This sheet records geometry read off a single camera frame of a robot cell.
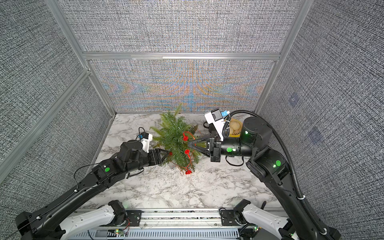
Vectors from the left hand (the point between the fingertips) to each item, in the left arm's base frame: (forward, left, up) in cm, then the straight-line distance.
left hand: (168, 153), depth 68 cm
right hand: (-10, -10, +23) cm, 27 cm away
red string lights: (+5, -8, +4) cm, 10 cm away
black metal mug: (+35, -23, -23) cm, 48 cm away
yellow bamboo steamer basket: (+30, -43, -22) cm, 57 cm away
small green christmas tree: (+8, -3, +3) cm, 9 cm away
